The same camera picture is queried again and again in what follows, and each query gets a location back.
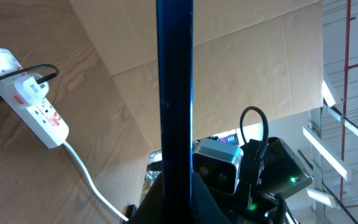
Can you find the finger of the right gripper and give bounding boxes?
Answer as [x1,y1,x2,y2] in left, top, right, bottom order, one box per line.
[192,172,231,224]
[127,174,166,224]

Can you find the ceiling light fixtures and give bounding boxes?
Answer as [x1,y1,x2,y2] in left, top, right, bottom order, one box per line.
[301,71,358,209]

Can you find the blue Galaxy smartphone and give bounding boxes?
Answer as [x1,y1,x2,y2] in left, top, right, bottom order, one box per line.
[156,0,193,223]

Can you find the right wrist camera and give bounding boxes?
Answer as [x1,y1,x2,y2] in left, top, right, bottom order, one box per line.
[193,138,244,195]

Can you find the black USB charging cable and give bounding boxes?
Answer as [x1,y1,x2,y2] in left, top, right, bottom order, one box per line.
[0,63,60,90]

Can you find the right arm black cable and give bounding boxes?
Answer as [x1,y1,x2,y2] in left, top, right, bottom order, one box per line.
[239,106,270,162]

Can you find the brown cardboard panel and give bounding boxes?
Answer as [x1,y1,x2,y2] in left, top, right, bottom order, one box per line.
[71,0,323,150]

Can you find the white power strip cord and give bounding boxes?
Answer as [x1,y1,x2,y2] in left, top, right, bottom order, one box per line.
[62,140,129,222]

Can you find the white power strip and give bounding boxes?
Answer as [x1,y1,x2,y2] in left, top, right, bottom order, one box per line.
[0,48,69,149]

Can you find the white USB charger plug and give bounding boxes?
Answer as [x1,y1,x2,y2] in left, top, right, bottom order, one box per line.
[13,73,49,108]

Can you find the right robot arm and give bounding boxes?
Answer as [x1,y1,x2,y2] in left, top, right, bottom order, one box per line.
[129,137,312,223]

